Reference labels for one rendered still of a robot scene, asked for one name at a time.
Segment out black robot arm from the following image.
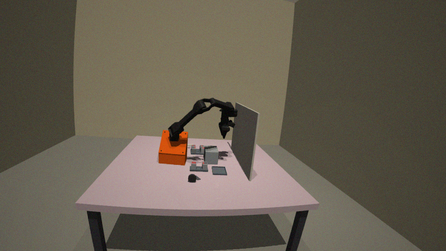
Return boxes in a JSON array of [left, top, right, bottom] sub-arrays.
[[168, 98, 238, 141]]

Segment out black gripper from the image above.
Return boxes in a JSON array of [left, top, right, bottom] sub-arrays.
[[219, 117, 230, 139]]

